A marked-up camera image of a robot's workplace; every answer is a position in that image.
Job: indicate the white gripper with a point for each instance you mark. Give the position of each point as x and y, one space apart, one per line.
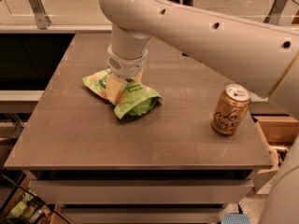
127 66

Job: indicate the green rice chip bag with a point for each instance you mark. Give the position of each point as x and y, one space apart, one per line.
137 99

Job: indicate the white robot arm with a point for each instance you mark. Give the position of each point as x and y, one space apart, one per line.
261 57

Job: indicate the glass barrier panel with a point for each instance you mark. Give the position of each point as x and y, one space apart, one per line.
88 12

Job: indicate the gold La Croix can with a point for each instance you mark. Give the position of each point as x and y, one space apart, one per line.
231 108

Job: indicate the upper grey drawer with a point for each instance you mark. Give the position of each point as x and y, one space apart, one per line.
141 191

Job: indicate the grey drawer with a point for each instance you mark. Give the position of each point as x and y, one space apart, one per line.
141 191
143 215

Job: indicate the lower grey drawer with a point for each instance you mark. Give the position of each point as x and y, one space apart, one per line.
143 215

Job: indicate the green items lower left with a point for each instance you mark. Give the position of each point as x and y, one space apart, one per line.
27 211

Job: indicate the cardboard box with items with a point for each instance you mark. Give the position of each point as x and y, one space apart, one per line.
278 134

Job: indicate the blue mesh object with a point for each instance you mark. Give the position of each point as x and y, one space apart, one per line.
235 219

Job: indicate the left metal glass bracket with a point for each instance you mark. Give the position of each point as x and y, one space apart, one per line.
42 19

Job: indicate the metal glass bracket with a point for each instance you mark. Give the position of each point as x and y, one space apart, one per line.
42 19
275 12

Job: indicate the right metal glass bracket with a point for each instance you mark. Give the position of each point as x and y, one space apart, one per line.
275 12

